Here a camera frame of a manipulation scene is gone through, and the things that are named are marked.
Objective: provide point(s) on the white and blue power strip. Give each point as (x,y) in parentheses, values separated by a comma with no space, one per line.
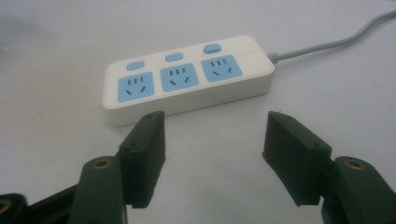
(193,93)

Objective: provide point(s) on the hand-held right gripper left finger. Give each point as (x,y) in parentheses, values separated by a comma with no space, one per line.
(141,161)

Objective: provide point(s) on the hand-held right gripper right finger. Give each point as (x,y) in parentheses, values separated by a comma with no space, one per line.
(299,155)

